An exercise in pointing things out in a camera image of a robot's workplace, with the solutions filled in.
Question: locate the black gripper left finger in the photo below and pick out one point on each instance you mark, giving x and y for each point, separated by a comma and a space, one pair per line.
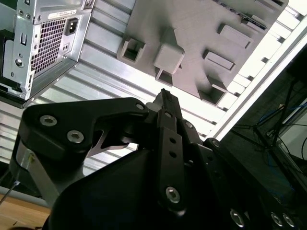
72, 112

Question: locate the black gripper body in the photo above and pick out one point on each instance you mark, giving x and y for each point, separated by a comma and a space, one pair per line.
108, 203

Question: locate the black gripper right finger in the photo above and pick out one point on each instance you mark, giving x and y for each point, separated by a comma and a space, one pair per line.
216, 153

